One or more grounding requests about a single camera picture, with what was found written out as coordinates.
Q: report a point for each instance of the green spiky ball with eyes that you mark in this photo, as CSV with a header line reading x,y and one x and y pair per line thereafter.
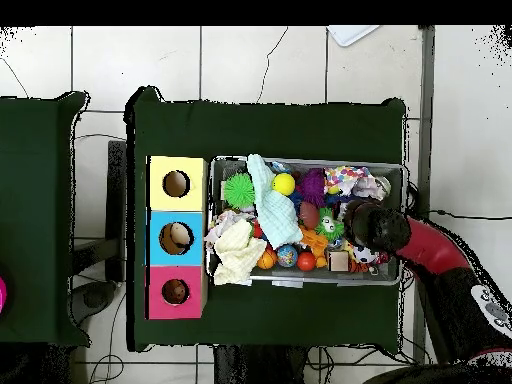
x,y
330,228

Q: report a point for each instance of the red round disc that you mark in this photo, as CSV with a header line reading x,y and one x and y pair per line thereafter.
x,y
2,294

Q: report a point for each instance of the mint green waffle cloth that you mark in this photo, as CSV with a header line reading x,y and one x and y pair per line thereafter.
x,y
278,216

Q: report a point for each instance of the multicoloured patterned cloth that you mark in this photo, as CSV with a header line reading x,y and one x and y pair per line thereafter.
x,y
348,178

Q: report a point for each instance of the clear mesh bin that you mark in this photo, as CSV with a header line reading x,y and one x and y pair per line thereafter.
x,y
230,168

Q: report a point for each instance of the white flat board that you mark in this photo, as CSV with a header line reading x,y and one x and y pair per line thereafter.
x,y
352,34

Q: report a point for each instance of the grey metal rail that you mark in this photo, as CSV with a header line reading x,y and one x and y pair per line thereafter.
x,y
426,80

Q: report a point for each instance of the smooth yellow ball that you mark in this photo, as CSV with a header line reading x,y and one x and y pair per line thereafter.
x,y
283,184

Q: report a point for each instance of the dark green tablecloth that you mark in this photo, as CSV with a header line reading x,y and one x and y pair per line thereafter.
x,y
280,128

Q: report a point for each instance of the cream waffle cloth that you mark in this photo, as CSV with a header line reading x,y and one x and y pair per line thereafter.
x,y
238,254

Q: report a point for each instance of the smooth orange ball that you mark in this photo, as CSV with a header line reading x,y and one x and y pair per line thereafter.
x,y
306,261

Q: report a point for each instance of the grey round base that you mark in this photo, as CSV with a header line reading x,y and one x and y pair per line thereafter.
x,y
94,298

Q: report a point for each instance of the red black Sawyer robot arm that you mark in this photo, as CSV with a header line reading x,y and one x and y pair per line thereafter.
x,y
432,248

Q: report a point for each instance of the wooden cube block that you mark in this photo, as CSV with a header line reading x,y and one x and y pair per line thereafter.
x,y
338,260

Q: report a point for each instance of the plain green spiky ball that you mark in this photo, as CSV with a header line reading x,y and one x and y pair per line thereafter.
x,y
239,191

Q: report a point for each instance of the wooden box with three holes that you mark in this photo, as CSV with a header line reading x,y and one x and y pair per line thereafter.
x,y
176,204

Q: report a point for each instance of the brown toy football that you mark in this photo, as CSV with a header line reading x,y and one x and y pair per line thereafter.
x,y
309,215

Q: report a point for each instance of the purple spiky toy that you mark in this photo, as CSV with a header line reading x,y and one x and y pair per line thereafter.
x,y
312,187

